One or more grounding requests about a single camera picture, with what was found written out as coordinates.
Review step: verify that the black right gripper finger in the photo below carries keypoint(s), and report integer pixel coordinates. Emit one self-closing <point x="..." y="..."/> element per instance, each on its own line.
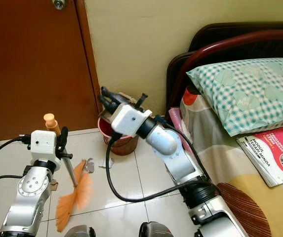
<point x="111" y="94"/>
<point x="113" y="104"/>

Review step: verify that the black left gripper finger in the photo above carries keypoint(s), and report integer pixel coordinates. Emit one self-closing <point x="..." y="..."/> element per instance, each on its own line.
<point x="62" y="140"/>

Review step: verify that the orange bristle broom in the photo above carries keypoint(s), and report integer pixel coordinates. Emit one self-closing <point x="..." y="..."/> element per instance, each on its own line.
<point x="74" y="200"/>

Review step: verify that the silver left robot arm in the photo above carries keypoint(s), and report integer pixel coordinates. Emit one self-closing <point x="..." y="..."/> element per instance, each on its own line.
<point x="28" y="197"/>

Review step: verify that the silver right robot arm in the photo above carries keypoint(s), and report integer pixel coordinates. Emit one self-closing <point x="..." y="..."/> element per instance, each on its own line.
<point x="176" y="153"/>

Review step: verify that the grey paper scrap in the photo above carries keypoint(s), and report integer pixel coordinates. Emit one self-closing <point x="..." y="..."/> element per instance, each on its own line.
<point x="88" y="165"/>

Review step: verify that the small brown paper scrap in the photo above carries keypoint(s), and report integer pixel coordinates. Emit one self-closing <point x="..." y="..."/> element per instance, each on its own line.
<point x="53" y="185"/>

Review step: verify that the white paper scrap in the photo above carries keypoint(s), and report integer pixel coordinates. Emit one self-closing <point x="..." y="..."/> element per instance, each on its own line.
<point x="106" y="162"/>

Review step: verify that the red plastic bucket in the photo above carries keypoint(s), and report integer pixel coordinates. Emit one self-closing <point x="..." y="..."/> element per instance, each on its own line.
<point x="124" y="147"/>

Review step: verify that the brown wooden door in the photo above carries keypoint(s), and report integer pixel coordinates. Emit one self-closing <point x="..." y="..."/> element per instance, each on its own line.
<point x="32" y="69"/>

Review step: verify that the multicoloured patterned bed sheet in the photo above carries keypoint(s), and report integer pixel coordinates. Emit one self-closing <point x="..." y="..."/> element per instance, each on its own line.
<point x="215" y="143"/>

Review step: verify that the silver door knob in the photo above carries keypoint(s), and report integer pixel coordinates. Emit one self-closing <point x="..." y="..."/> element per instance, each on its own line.
<point x="59" y="4"/>

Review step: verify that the grey right robot leg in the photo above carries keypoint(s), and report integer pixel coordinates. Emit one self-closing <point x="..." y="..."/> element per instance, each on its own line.
<point x="156" y="230"/>

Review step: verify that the green checked pillow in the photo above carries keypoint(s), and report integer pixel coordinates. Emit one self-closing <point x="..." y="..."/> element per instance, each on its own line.
<point x="245" y="94"/>

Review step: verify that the dark wooden bed headboard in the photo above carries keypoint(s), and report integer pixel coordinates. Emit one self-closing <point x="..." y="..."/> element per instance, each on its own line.
<point x="240" y="29"/>

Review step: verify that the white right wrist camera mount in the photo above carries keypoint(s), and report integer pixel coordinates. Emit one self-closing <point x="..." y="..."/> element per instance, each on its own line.
<point x="130" y="121"/>

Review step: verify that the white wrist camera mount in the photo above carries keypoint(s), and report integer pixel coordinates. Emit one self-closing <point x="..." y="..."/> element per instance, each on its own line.
<point x="130" y="121"/>
<point x="45" y="148"/>

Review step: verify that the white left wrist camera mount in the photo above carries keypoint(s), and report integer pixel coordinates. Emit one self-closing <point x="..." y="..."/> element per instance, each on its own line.
<point x="45" y="148"/>

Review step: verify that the brown wooden door frame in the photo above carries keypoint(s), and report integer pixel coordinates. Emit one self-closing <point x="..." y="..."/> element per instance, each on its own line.
<point x="89" y="59"/>

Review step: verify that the pink bed frame rail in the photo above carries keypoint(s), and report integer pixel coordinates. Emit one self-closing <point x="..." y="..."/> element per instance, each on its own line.
<point x="175" y="118"/>

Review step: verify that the dark red metal bed rail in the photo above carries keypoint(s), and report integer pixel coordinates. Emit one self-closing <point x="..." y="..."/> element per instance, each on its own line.
<point x="230" y="43"/>

